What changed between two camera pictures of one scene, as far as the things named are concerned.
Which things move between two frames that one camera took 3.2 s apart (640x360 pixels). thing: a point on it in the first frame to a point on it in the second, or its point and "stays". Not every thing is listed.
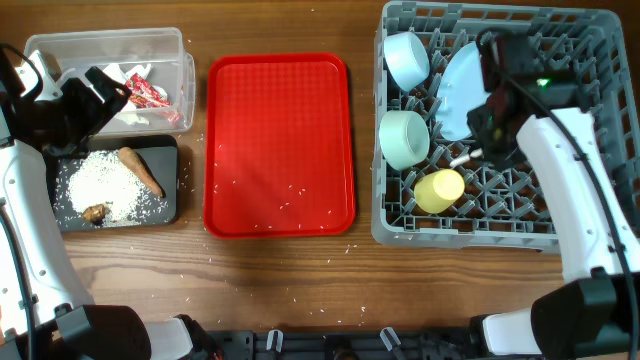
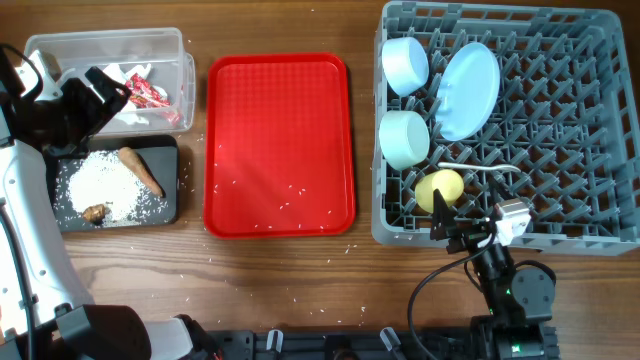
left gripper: (76, 90) stays
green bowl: (404, 137) stays
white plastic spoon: (476, 153) to (504, 167)
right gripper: (502, 157) to (445, 226)
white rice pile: (89, 178) stays
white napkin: (127, 112) stays
